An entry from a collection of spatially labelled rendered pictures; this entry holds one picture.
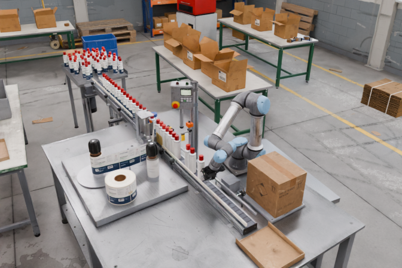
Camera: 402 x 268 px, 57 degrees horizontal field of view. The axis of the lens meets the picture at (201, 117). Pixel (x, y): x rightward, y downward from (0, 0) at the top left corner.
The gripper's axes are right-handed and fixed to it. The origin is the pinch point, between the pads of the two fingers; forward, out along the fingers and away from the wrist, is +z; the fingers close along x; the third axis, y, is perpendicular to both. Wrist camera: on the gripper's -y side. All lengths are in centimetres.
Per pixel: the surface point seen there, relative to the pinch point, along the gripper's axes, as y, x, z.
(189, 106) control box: -10, -52, -13
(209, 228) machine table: 19.9, 32.2, -6.5
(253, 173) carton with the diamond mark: -19.1, 16.2, -23.6
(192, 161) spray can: 2.0, -17.4, 3.4
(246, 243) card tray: 9, 52, -18
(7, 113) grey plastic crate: 101, -172, 108
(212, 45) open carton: -155, -198, 94
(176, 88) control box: -2, -64, -23
